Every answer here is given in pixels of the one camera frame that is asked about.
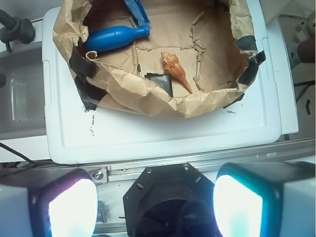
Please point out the orange spiral sea shell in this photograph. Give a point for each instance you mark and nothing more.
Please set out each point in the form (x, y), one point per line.
(172, 66)

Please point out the aluminium frame rail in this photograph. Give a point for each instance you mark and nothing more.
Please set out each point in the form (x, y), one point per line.
(203, 162)

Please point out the black clamp knob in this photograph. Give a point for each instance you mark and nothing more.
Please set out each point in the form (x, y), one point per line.
(15, 28)

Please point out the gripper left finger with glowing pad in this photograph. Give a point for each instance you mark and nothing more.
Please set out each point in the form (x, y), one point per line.
(47, 202)

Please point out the blue sponge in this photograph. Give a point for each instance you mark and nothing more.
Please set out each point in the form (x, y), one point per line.
(138, 12)

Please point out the clear plastic container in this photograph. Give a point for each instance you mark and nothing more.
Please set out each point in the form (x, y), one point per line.
(22, 92)

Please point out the black octagonal mount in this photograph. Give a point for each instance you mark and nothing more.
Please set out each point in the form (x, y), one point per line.
(170, 201)

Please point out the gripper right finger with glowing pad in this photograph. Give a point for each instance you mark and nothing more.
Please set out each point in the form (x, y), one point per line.
(266, 199)

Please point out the white plastic bin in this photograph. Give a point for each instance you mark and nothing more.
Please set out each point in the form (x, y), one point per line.
(75, 135)

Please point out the blue plastic bottle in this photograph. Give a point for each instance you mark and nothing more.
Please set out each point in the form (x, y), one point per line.
(114, 37)

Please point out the crumpled brown paper liner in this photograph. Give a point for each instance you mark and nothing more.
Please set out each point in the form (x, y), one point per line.
(213, 39)

